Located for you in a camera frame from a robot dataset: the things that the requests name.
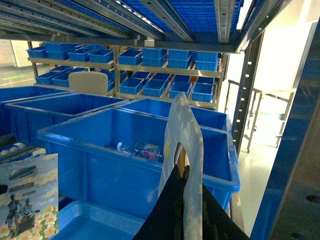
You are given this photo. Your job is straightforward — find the large blue crate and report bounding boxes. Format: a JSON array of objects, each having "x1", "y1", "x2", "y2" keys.
[{"x1": 36, "y1": 107, "x2": 241, "y2": 221}]

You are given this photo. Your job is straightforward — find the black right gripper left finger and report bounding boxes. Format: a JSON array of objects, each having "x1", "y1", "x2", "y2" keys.
[{"x1": 133, "y1": 165, "x2": 185, "y2": 240}]

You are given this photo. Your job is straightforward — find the flower gift bag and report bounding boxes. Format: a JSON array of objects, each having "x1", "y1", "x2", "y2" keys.
[
  {"x1": 158, "y1": 92, "x2": 204, "y2": 240},
  {"x1": 0, "y1": 154, "x2": 59, "y2": 240}
]

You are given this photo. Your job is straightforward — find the blue plastic tray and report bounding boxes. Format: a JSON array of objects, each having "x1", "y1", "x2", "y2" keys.
[{"x1": 51, "y1": 201, "x2": 145, "y2": 240}]

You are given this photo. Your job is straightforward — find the blue crate at left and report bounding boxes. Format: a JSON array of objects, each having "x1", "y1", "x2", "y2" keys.
[{"x1": 4, "y1": 93, "x2": 128, "y2": 148}]

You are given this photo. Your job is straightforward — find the plastic bottle in crate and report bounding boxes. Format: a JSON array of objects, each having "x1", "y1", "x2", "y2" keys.
[{"x1": 116, "y1": 142, "x2": 164, "y2": 163}]

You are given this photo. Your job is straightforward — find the beige chair back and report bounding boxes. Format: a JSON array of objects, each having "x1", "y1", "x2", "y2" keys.
[{"x1": 68, "y1": 71, "x2": 109, "y2": 96}]

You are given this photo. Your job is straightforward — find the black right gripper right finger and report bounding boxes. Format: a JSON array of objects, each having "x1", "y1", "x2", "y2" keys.
[{"x1": 182, "y1": 164, "x2": 251, "y2": 240}]

